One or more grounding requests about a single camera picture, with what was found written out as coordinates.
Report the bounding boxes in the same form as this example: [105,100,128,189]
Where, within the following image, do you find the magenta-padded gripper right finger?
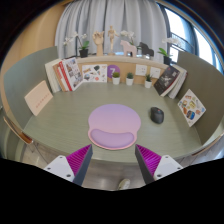
[134,143,184,185]

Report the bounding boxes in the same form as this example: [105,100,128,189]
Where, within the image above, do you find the wooden mannequin figure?
[107,25,120,55]

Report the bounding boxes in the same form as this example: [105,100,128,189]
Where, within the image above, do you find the pink horse figure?
[120,39,138,58]

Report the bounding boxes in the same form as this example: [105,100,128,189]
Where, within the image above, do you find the white book stack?
[168,63,189,100]

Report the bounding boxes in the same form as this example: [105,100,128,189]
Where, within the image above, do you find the white wall socket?
[149,66,162,80]
[134,63,148,77]

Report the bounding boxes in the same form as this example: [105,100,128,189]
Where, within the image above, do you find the food sticker sheet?
[177,88,207,128]

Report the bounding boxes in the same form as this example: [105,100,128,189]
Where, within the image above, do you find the wooden back shelf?
[75,54,169,84]

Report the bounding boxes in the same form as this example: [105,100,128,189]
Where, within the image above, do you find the round purple number sign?
[106,64,121,79]

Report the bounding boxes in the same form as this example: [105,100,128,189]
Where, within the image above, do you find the grey curtain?
[54,0,168,61]

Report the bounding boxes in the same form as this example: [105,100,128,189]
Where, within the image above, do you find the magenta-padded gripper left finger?
[43,144,94,187]

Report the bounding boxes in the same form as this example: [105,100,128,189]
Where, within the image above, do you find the red spine magazine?
[58,57,84,92]

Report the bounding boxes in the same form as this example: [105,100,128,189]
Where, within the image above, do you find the black cover book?
[153,65,181,97]

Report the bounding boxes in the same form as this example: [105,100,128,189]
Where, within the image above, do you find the small succulent white pot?
[125,72,135,87]
[111,71,121,86]
[144,73,153,89]

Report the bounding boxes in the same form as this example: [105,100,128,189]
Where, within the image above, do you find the white orchid black pot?
[157,37,181,66]
[119,29,136,46]
[63,31,90,59]

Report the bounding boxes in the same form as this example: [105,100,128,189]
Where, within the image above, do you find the black computer mouse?
[149,106,165,125]

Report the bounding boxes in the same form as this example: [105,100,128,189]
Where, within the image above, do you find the white picture sticker sheet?
[81,63,109,83]

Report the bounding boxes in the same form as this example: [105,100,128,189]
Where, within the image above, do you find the dark horse figure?
[137,41,155,58]

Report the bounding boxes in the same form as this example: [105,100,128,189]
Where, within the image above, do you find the pale pink card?
[24,79,54,117]

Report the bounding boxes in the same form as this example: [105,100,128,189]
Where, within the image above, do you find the window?
[156,3,224,74]

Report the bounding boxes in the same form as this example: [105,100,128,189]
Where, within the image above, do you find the wooden hand model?
[92,30,105,57]

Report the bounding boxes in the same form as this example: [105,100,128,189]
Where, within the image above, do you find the green felt desk partition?
[175,50,224,145]
[3,45,60,129]

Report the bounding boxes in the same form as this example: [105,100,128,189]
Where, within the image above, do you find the white and brown books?
[44,58,68,94]

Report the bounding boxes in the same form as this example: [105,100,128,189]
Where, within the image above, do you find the pink purple mouse pad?
[87,103,142,151]

